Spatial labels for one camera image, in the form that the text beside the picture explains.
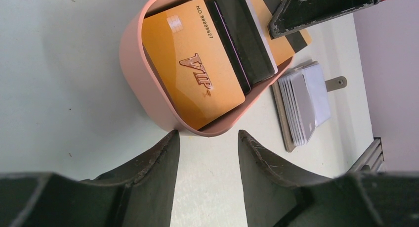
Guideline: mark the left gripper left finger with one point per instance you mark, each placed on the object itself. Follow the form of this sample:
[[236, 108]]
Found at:
[[138, 193]]

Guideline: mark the black credit card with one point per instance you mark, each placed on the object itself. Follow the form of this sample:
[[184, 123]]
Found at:
[[243, 40]]

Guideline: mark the pink oval tray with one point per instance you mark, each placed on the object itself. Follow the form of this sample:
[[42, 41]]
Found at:
[[150, 93]]

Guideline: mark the yellow credit card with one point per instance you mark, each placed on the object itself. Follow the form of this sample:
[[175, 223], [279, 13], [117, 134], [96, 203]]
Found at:
[[192, 63]]

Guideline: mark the grey card holder wallet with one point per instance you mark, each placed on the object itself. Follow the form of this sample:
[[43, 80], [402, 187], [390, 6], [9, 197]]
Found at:
[[301, 96]]

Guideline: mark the gold card magnetic stripe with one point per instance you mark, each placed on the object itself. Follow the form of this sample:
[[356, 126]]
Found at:
[[284, 47]]

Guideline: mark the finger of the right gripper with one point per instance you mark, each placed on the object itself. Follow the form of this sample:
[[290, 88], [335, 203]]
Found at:
[[294, 15]]

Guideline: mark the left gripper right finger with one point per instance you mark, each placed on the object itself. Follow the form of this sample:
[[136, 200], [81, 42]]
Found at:
[[278, 193]]

